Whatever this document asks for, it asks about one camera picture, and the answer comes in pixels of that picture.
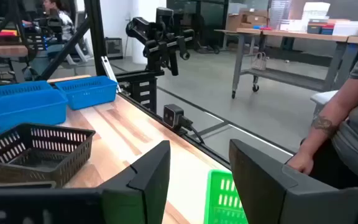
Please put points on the wooden workbench with grey legs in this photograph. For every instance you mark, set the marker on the wooden workbench with grey legs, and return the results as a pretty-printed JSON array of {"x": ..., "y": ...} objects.
[{"x": 291, "y": 34}]

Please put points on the blue storage bin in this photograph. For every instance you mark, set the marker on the blue storage bin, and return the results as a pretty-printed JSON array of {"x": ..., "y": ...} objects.
[{"x": 327, "y": 30}]

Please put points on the white plastic container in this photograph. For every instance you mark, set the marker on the white plastic container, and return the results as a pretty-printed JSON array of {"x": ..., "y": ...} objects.
[{"x": 348, "y": 28}]

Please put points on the black office chair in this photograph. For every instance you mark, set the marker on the black office chair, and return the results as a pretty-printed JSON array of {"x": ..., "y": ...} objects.
[{"x": 204, "y": 31}]

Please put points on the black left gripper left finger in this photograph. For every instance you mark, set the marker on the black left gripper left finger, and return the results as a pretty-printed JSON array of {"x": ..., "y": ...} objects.
[{"x": 141, "y": 193}]

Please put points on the black table-edge camera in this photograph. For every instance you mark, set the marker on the black table-edge camera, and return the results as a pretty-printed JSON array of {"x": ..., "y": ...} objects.
[{"x": 172, "y": 115}]

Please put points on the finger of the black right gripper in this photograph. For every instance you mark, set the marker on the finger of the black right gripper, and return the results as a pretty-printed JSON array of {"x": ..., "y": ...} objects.
[
  {"x": 162, "y": 58},
  {"x": 174, "y": 63}
]

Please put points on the blue plastic basket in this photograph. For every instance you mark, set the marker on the blue plastic basket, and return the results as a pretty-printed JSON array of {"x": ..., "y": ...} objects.
[
  {"x": 93, "y": 98},
  {"x": 23, "y": 113}
]

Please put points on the white box stack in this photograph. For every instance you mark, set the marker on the white box stack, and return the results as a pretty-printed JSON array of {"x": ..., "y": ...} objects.
[{"x": 315, "y": 12}]

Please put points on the black tripod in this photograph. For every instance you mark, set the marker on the black tripod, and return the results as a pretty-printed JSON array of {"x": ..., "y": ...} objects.
[{"x": 14, "y": 18}]

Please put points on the clear plastic bin stack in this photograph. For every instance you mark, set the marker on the clear plastic bin stack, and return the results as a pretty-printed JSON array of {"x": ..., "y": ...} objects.
[{"x": 280, "y": 14}]

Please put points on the black table edge rail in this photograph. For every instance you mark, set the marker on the black table edge rail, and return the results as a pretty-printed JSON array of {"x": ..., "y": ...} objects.
[{"x": 194, "y": 143}]

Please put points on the white seat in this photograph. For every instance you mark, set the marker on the white seat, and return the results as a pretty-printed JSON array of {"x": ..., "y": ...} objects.
[{"x": 323, "y": 99}]

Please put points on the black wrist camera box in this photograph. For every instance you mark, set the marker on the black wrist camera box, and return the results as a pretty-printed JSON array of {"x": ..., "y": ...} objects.
[{"x": 164, "y": 15}]

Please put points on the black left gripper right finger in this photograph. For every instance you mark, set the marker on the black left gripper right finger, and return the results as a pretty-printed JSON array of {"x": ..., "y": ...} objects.
[{"x": 266, "y": 186}]

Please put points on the white round pillar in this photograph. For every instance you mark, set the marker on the white round pillar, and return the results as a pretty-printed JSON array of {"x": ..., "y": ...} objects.
[{"x": 140, "y": 53}]

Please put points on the dark grey storage bin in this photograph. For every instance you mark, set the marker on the dark grey storage bin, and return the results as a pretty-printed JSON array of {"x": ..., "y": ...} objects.
[{"x": 314, "y": 29}]

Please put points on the small black cabinet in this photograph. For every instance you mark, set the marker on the small black cabinet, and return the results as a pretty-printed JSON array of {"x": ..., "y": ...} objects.
[{"x": 114, "y": 48}]

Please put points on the wooden desk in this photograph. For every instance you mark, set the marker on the wooden desk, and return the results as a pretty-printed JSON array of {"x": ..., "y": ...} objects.
[{"x": 2, "y": 50}]

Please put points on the black plastic basket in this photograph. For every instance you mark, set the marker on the black plastic basket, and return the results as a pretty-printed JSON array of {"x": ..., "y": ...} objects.
[{"x": 70, "y": 168}]

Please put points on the black frame post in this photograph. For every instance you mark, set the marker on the black frame post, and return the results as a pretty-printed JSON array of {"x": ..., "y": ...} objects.
[{"x": 95, "y": 34}]

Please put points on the person's hand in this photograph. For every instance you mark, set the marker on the person's hand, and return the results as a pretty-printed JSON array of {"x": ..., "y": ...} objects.
[{"x": 301, "y": 163}]

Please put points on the silver angle bracket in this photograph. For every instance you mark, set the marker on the silver angle bracket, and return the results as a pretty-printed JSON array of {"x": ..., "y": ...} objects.
[{"x": 110, "y": 73}]

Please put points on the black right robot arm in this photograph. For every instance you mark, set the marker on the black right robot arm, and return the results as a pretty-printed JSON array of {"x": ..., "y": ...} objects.
[{"x": 139, "y": 28}]

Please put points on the brown cardboard box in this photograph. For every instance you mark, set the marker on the brown cardboard box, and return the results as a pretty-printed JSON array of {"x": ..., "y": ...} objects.
[{"x": 247, "y": 19}]

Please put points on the black diagonal frame brace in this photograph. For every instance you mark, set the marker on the black diagonal frame brace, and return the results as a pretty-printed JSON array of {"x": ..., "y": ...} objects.
[{"x": 64, "y": 51}]

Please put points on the person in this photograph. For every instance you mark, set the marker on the person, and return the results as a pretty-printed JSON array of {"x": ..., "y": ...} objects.
[
  {"x": 356, "y": 130},
  {"x": 62, "y": 23}
]

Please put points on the green plastic basket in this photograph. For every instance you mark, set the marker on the green plastic basket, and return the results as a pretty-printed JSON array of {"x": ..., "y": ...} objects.
[{"x": 222, "y": 199}]

